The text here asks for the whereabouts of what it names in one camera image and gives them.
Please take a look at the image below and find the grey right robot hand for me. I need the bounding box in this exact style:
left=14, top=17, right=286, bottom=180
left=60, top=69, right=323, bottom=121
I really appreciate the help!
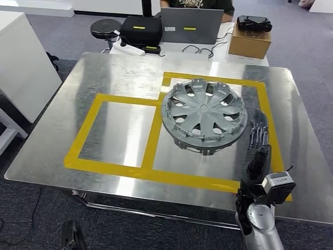
left=246, top=120, right=273, bottom=183

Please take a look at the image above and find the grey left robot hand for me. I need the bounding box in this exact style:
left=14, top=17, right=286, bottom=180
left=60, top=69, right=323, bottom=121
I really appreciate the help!
left=61, top=220, right=87, bottom=250

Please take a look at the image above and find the grey plastic wheel hubcap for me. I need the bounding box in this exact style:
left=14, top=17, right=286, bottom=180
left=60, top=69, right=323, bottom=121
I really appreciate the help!
left=161, top=78, right=248, bottom=156

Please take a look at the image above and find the steel-topped workbench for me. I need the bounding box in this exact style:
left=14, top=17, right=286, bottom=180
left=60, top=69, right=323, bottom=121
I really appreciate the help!
left=4, top=52, right=333, bottom=230

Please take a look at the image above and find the large yellow tape rectangle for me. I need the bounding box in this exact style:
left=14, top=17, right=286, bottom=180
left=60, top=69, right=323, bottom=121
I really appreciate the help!
left=152, top=71, right=293, bottom=203

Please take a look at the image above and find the small yellow tape rectangle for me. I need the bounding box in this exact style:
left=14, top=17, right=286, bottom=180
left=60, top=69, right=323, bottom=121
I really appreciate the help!
left=63, top=92, right=163, bottom=180

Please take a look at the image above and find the brown cardboard box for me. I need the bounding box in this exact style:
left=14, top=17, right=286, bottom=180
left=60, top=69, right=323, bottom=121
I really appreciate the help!
left=228, top=22, right=273, bottom=60

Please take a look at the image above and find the grey laptop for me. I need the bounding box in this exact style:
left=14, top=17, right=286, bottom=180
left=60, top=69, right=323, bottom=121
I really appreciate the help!
left=160, top=7, right=225, bottom=45

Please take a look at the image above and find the person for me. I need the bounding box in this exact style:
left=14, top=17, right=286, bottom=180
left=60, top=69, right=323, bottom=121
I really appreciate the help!
left=160, top=0, right=236, bottom=23

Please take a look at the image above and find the black chair base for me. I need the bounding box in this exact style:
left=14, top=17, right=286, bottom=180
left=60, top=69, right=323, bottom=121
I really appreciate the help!
left=46, top=52, right=60, bottom=72

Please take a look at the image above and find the small flat black box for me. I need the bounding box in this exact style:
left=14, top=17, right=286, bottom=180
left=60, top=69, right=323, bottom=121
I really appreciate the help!
left=142, top=45, right=162, bottom=55

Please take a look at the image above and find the black carrying case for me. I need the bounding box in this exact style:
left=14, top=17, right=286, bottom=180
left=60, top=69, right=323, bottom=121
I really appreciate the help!
left=119, top=15, right=163, bottom=48

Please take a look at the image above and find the white power strip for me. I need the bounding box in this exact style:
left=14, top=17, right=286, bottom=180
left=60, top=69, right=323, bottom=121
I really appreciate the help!
left=109, top=41, right=145, bottom=57

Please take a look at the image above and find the black round stool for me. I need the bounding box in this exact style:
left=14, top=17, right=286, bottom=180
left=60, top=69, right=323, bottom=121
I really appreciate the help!
left=90, top=19, right=123, bottom=49

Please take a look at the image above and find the white low platform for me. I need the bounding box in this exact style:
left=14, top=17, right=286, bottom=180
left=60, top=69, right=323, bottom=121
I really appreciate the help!
left=0, top=0, right=75, bottom=18

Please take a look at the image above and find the black floor cable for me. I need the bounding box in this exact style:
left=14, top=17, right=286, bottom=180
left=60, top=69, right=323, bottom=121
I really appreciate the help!
left=0, top=186, right=42, bottom=247

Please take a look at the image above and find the thin black desk cable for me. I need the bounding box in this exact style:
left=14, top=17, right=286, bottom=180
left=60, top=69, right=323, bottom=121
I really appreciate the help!
left=182, top=26, right=235, bottom=59

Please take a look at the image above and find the white foot frame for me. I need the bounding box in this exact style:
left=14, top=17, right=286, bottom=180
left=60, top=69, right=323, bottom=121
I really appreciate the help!
left=0, top=108, right=29, bottom=156

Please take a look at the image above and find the black cylinder post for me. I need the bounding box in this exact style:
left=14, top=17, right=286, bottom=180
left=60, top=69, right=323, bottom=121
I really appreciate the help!
left=142, top=0, right=153, bottom=17

